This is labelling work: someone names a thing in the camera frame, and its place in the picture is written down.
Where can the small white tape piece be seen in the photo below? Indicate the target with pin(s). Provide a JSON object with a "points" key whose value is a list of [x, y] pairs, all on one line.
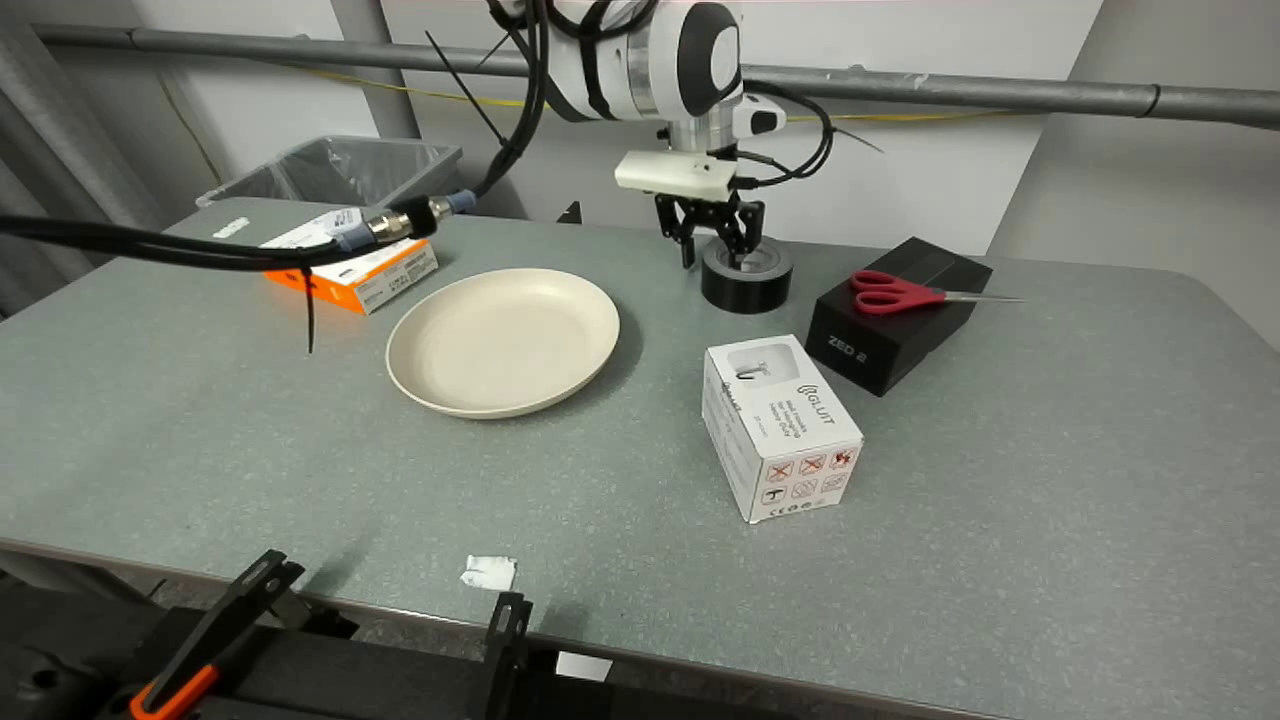
{"points": [[486, 569]]}

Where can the grey plastic bin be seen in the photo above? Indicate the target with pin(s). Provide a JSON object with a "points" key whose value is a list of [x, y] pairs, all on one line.
{"points": [[335, 171]]}

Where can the black zip tie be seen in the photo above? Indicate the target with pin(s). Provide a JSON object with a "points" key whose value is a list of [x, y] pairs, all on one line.
{"points": [[308, 311]]}

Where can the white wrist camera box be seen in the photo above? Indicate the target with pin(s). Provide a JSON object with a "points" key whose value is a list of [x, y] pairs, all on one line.
{"points": [[675, 172]]}

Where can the grey metal frame post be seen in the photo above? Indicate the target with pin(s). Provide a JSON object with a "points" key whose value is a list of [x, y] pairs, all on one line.
{"points": [[360, 82]]}

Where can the white label sticker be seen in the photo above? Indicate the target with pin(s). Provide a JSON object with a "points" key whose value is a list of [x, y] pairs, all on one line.
{"points": [[581, 666]]}

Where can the cream round plate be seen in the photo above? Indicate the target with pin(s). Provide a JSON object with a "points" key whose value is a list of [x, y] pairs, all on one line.
{"points": [[501, 341]]}

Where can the grey metal pipe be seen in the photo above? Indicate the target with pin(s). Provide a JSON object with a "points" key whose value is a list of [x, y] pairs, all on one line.
{"points": [[1000, 90]]}

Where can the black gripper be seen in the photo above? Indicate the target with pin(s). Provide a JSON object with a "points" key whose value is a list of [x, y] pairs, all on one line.
{"points": [[720, 218]]}

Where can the black tape roll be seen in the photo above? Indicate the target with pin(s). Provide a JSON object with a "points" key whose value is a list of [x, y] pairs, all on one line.
{"points": [[745, 292]]}

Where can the orange and white product box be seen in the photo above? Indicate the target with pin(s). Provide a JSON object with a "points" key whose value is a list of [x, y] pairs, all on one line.
{"points": [[381, 274]]}

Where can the black rectangular box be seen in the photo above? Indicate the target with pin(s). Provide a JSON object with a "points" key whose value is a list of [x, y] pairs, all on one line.
{"points": [[893, 350]]}

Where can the white printed carton box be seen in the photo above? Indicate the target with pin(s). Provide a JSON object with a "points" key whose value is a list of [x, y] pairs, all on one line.
{"points": [[782, 427]]}

